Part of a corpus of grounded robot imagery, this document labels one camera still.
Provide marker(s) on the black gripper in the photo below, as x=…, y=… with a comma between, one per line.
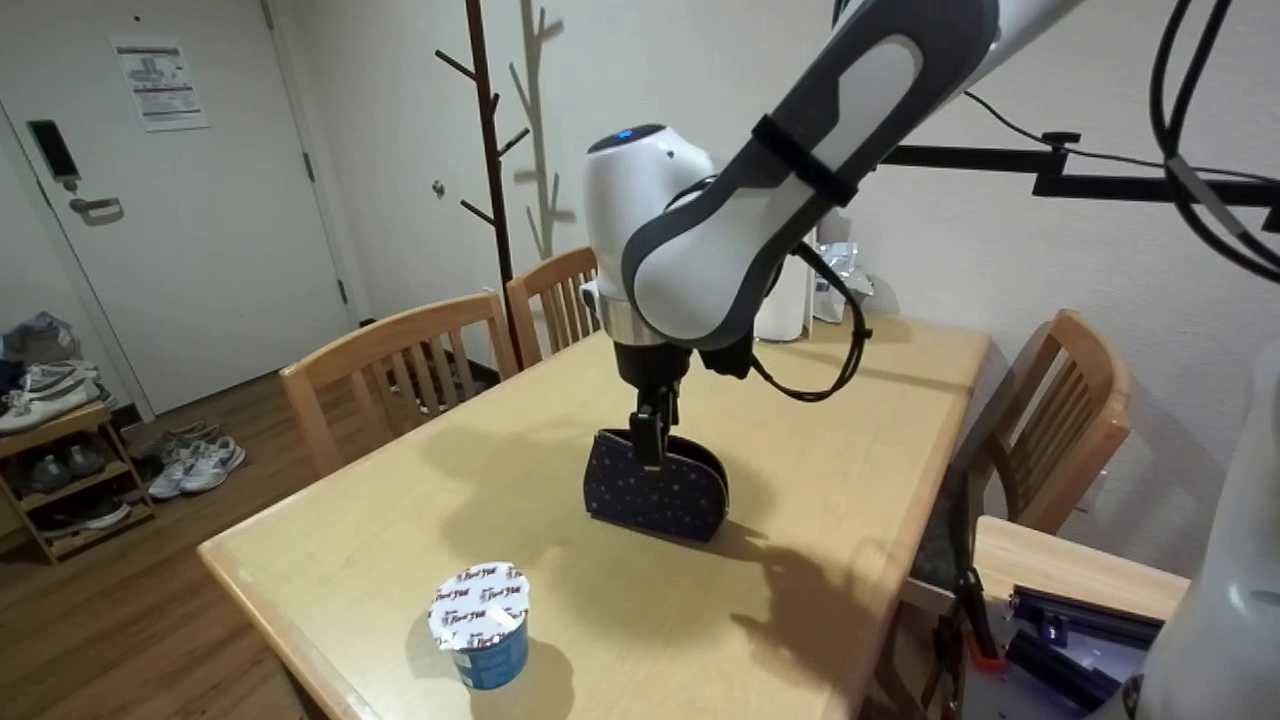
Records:
x=657, y=367

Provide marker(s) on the wooden chair curved backrest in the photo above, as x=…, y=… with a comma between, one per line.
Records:
x=1067, y=413

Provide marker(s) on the small wooden side table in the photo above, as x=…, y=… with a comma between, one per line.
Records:
x=1083, y=566

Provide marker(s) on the white paper notice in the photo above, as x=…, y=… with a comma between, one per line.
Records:
x=163, y=81

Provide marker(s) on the wooden chair narrow slatted back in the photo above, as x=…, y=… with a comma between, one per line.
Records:
x=563, y=303

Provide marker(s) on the wooden chair wide slatted back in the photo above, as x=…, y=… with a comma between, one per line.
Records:
x=403, y=352

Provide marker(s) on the white sneaker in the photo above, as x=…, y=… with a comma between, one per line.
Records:
x=168, y=474
x=219, y=465

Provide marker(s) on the wooden shoe rack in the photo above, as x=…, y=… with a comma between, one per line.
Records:
x=81, y=484

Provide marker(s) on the dark blue dotted bag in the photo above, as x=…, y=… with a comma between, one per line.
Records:
x=652, y=501

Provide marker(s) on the black stand with red clamp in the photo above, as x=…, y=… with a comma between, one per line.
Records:
x=961, y=572

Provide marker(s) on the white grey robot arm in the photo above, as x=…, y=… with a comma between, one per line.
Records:
x=722, y=227

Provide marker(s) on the grey shoes pair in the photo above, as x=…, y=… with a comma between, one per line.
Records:
x=42, y=340

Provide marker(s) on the blue yogurt cup foil lid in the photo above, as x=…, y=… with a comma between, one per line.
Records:
x=483, y=625

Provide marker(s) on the white sneakers pair on rack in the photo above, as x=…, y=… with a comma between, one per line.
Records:
x=54, y=399

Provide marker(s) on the purple box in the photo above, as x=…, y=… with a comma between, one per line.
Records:
x=1083, y=646

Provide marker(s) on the dark brown coat rack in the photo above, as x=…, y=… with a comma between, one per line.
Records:
x=499, y=175

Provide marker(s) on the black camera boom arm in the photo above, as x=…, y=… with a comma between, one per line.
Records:
x=1133, y=185

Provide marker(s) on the black digital door lock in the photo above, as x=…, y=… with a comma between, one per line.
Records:
x=54, y=151

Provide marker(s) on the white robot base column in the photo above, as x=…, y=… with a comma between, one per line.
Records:
x=1224, y=584

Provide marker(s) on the clear plastic bag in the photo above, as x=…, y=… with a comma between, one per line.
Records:
x=841, y=273

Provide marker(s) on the white door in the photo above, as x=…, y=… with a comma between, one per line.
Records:
x=212, y=255

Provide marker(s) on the white paper towel roll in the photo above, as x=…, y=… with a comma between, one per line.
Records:
x=782, y=306

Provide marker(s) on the dark shoes inside rack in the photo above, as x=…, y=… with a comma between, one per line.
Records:
x=64, y=469

